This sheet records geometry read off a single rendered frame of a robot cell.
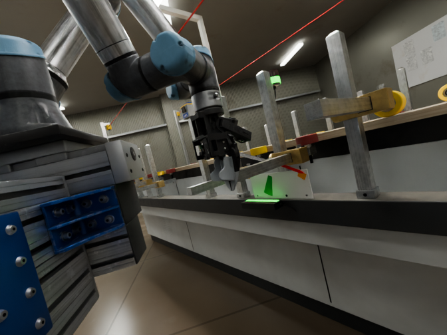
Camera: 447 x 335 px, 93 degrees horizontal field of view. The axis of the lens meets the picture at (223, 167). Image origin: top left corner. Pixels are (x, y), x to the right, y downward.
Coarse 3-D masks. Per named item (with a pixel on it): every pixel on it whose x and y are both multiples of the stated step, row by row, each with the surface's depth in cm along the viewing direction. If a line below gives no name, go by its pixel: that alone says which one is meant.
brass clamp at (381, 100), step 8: (384, 88) 49; (360, 96) 53; (368, 96) 52; (376, 96) 50; (384, 96) 49; (392, 96) 51; (376, 104) 51; (384, 104) 50; (392, 104) 51; (360, 112) 54; (368, 112) 52; (336, 120) 59; (344, 120) 57
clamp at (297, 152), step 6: (288, 150) 73; (294, 150) 70; (300, 150) 69; (306, 150) 71; (270, 156) 79; (276, 156) 76; (294, 156) 71; (300, 156) 69; (306, 156) 71; (294, 162) 71; (300, 162) 70
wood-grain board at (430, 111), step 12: (420, 108) 74; (432, 108) 57; (444, 108) 56; (372, 120) 72; (384, 120) 66; (396, 120) 63; (408, 120) 61; (324, 132) 80; (336, 132) 77; (288, 144) 93; (228, 156) 125; (240, 156) 117; (180, 168) 173
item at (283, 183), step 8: (256, 176) 86; (264, 176) 83; (272, 176) 80; (280, 176) 77; (288, 176) 74; (296, 176) 72; (256, 184) 87; (264, 184) 83; (272, 184) 80; (280, 184) 78; (288, 184) 75; (296, 184) 73; (304, 184) 70; (256, 192) 88; (280, 192) 78; (288, 192) 76; (296, 192) 73; (304, 192) 71; (312, 192) 69
